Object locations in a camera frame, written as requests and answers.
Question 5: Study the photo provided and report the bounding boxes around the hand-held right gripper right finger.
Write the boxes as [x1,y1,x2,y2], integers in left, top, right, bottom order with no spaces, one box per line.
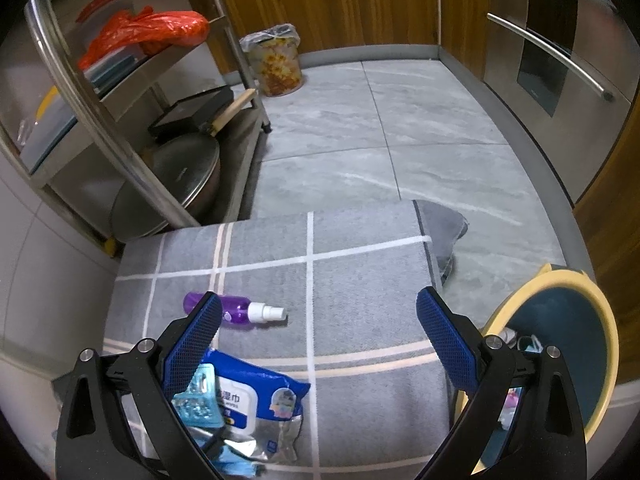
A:
[416,286,589,480]

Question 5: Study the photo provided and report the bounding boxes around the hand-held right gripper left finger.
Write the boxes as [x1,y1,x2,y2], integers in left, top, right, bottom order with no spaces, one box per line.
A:
[54,291,224,480]

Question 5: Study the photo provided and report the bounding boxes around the pink snack wrapper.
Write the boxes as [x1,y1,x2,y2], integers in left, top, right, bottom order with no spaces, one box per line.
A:
[501,387,525,414]

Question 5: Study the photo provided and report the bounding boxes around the purple spray bottle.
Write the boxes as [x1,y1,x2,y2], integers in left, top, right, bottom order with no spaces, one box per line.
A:
[182,291,290,331]

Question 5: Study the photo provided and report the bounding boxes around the light blue plastic packaging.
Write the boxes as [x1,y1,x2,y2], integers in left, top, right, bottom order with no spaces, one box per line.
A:
[171,363,227,430]

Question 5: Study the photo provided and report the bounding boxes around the blue wet wipes packet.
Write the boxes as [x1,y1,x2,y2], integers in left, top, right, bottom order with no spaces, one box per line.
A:
[192,347,312,476]

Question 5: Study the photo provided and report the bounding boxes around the grey checked cloth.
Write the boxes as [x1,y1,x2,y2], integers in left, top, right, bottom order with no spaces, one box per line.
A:
[102,200,471,480]

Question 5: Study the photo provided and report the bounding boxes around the stainless steel rack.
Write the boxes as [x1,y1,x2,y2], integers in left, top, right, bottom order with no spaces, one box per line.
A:
[22,0,274,247]

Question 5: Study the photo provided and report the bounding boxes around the curved wooden kitchen cabinet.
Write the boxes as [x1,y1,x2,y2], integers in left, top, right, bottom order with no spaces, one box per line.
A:
[574,109,640,322]

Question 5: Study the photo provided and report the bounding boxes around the blue plastic boards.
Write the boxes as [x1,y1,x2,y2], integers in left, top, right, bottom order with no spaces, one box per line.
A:
[81,52,147,97]

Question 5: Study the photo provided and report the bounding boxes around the stainless steel oven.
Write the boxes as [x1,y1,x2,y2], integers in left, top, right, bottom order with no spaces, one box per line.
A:
[481,0,634,207]

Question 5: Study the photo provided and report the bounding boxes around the floral waste bin with liner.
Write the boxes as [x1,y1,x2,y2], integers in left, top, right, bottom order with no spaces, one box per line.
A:
[239,23,305,99]

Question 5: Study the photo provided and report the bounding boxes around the large orange plastic bag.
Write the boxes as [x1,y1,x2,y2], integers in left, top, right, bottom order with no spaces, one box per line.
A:
[77,6,211,72]

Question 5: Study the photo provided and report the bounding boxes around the long wooden kitchen cabinet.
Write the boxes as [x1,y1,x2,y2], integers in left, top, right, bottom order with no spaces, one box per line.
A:
[212,0,489,62]

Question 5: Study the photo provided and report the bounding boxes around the black griddle with wooden handle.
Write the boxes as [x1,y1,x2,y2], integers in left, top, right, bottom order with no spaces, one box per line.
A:
[147,85,259,144]

